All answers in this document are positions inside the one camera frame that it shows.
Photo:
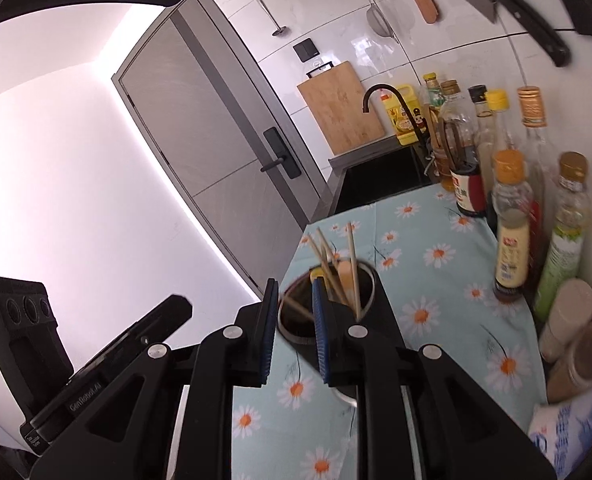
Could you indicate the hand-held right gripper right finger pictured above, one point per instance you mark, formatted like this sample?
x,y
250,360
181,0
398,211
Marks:
x,y
321,340

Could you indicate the clear bottle with black cap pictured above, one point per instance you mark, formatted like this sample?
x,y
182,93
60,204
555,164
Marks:
x,y
481,105

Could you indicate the dark soy sauce bottle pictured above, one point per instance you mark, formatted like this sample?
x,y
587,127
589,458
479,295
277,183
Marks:
x,y
468,190

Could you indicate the amber utensil jar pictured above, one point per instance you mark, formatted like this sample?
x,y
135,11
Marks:
x,y
446,170

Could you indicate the gold cap bottle green label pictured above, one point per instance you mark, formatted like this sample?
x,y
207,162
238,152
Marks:
x,y
558,270

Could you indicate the tall bottle with copper cap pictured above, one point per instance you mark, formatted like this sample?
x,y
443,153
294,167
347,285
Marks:
x,y
531,110

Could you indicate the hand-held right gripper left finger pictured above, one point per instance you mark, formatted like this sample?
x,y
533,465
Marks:
x,y
268,330

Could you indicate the daisy print tablecloth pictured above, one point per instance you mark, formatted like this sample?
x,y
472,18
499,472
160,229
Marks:
x,y
426,270

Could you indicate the brown spice jar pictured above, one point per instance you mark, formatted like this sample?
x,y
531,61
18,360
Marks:
x,y
581,365

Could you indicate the dark kitchen sink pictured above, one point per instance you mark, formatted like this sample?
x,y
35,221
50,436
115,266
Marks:
x,y
376,180

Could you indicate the black utensil holder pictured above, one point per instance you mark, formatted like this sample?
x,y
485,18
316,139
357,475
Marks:
x,y
383,310

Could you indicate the hanging metal ladle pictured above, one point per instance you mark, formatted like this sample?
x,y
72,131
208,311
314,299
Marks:
x,y
280,31

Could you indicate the wooden cutting board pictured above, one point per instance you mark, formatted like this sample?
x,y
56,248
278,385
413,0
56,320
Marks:
x,y
341,110

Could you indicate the yellow detergent bottle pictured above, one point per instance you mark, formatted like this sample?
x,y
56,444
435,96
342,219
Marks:
x,y
401,115

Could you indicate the cream spice jar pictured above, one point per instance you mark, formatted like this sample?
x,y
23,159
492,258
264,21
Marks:
x,y
568,317

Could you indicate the clear bottle with yellow cap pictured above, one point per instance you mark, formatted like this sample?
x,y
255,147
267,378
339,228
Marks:
x,y
497,102

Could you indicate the white and blue bag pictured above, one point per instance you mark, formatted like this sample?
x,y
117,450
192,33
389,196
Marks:
x,y
571,435

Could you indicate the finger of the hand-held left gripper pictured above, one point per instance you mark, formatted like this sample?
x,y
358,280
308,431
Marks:
x,y
161,320

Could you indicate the grey door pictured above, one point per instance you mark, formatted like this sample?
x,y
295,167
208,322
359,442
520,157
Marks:
x,y
216,135

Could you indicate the bottle with yellow-green cap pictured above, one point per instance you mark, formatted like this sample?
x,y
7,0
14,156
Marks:
x,y
431,85

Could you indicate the black faucet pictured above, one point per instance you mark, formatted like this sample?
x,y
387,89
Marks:
x,y
382,86

